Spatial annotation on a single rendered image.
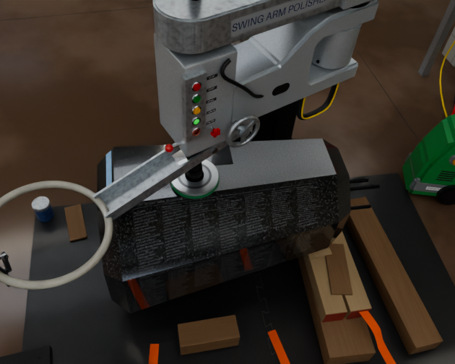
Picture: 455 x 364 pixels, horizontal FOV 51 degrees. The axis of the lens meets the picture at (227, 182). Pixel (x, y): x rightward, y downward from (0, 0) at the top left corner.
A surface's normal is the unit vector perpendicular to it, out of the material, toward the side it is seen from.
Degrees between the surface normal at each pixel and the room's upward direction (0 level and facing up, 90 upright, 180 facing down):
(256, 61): 4
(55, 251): 0
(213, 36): 90
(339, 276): 0
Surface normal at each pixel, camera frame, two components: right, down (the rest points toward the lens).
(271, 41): -0.49, -0.22
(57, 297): 0.06, -0.62
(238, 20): 0.54, 0.68
